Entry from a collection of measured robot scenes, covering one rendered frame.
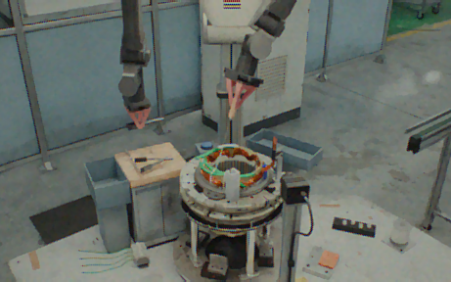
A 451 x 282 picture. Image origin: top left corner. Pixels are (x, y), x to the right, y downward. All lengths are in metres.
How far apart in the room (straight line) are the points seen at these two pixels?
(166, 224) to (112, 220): 0.19
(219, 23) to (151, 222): 0.71
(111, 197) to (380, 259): 0.90
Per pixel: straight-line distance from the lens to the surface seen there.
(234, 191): 1.31
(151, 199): 1.56
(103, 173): 1.65
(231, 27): 1.68
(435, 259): 1.75
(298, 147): 1.72
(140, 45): 1.40
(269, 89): 3.93
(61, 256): 1.71
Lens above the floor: 1.87
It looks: 29 degrees down
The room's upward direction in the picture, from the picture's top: straight up
